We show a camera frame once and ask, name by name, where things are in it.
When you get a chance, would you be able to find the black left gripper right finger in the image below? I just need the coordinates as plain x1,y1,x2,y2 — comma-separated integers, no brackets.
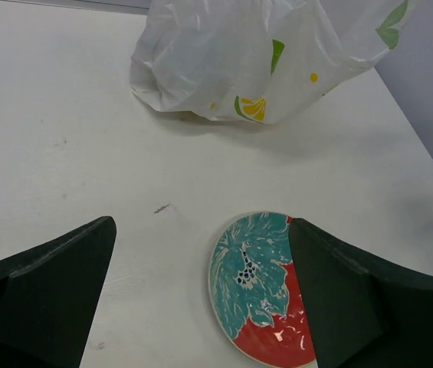
289,218,433,367

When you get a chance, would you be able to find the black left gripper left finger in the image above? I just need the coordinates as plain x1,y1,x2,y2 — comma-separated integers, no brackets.
0,216,116,367

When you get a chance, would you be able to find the white printed plastic bag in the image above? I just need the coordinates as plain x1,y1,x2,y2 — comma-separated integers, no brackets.
130,0,418,124

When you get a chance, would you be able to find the red and teal plate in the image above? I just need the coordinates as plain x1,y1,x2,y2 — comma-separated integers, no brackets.
208,212,317,367

